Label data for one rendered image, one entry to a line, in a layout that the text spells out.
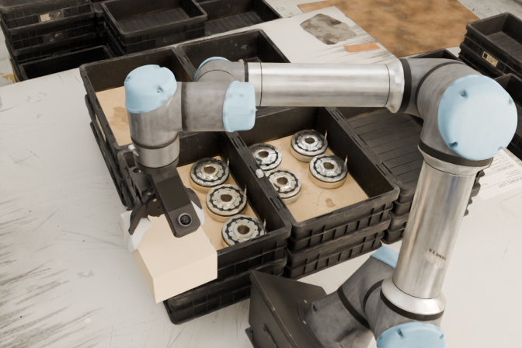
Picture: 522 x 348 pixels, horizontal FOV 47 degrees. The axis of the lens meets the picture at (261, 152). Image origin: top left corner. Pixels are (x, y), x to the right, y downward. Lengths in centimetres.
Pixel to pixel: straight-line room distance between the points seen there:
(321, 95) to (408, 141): 80
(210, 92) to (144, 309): 75
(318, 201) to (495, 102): 73
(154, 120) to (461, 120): 45
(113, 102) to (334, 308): 95
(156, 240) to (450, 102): 55
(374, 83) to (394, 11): 312
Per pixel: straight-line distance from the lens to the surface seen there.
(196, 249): 108
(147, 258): 107
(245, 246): 132
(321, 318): 127
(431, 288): 109
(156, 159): 95
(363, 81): 104
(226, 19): 312
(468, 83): 95
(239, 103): 89
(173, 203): 98
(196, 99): 89
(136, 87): 87
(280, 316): 122
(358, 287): 124
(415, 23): 406
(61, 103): 210
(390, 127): 183
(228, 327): 148
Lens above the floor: 197
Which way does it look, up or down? 43 degrees down
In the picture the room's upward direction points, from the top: 4 degrees clockwise
